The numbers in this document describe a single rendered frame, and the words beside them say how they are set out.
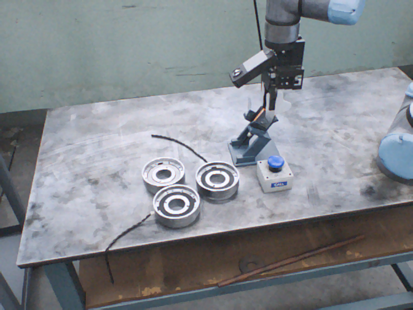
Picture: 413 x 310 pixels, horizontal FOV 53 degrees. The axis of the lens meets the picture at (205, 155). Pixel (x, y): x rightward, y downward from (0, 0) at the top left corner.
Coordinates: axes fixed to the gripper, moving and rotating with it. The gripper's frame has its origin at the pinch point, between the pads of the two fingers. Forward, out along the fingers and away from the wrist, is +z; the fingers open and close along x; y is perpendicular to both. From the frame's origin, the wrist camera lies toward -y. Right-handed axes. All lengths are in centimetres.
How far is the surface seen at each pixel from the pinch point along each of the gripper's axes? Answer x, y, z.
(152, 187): -12.2, -30.0, 9.0
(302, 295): 2, 21, 92
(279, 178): -15.4, 0.0, 7.9
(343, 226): -8.9, 24.0, 37.3
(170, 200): -16.9, -26.1, 9.3
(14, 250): 26, -90, 70
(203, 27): 150, 3, 38
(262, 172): -12.8, -3.5, 7.6
